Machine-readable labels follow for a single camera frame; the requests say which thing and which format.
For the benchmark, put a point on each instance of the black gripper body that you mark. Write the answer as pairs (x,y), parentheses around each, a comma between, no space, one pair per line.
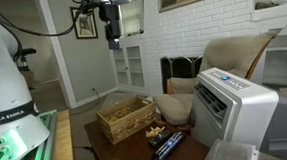
(110,15)

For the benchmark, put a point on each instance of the tan wooden block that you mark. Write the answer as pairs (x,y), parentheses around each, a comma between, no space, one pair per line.
(154,131)

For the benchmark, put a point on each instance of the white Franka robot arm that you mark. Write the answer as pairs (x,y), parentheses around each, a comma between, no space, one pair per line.
(21,129)

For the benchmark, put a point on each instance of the black brass fireplace screen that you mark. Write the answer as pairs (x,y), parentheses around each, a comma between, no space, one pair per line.
(179,67)

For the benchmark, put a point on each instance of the woven wicker basket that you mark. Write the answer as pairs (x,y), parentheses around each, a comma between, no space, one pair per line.
(122,120)

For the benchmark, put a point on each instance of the beige glider armchair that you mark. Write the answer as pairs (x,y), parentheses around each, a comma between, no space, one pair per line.
(224,58)

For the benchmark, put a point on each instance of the small black remote control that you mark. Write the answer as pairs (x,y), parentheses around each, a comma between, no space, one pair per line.
(159,138)

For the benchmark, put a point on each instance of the dark wooden side table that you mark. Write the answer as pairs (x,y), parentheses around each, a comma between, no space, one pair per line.
(135,147)

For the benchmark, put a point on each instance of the large black remote control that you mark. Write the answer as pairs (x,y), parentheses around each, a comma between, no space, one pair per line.
(165,150)

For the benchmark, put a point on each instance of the white portable air conditioner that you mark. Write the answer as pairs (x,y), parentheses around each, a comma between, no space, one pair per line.
(236,111)

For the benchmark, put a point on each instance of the light wooden robot table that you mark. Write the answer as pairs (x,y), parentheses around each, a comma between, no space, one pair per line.
(63,149)

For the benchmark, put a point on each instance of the clear plastic container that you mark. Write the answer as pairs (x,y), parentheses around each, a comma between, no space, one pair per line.
(224,150)

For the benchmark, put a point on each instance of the framed picture dark frame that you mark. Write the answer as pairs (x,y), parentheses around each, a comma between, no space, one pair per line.
(85,25)

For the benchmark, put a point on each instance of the black camera stand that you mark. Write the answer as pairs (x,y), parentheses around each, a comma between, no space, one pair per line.
(25,52)

